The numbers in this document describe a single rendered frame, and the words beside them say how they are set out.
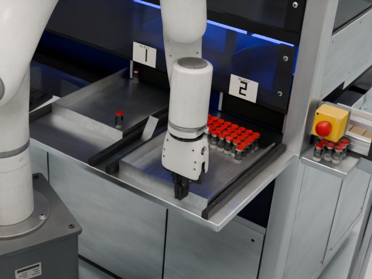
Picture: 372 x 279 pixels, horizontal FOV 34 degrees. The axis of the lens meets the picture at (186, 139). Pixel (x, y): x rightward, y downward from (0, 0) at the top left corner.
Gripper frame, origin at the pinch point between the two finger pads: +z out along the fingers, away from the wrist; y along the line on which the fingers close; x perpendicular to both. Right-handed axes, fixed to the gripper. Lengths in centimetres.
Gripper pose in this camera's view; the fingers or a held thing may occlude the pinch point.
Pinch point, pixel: (181, 190)
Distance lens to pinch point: 141.4
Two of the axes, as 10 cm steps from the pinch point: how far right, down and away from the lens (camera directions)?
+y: -8.3, -3.4, 4.5
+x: -5.6, 3.8, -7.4
